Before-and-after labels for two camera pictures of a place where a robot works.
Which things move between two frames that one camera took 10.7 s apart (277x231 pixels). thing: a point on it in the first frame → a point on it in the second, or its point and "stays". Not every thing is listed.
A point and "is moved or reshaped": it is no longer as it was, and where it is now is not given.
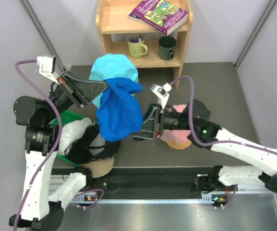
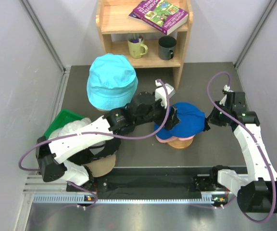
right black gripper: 154,121 → 212,119
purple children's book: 162,15 stays
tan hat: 100,168 stays
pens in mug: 136,40 stays
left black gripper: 81,91 → 172,119
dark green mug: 167,44 stays
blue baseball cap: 120,112 is moved or reshaped
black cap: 91,146 stays
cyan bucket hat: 109,66 stays
